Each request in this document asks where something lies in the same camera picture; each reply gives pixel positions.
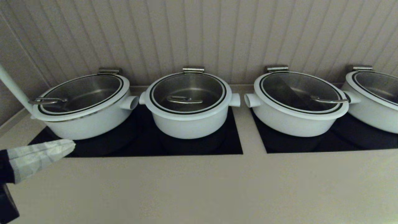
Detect black glass cooktop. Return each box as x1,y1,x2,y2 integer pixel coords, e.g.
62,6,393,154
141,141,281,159
28,104,243,157
250,107,398,154

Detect white round pot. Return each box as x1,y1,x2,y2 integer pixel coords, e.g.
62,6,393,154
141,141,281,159
244,90,363,137
139,92,241,139
31,93,139,140
342,71,398,134

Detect white pole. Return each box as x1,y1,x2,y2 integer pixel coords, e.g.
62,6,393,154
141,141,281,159
0,64,33,114

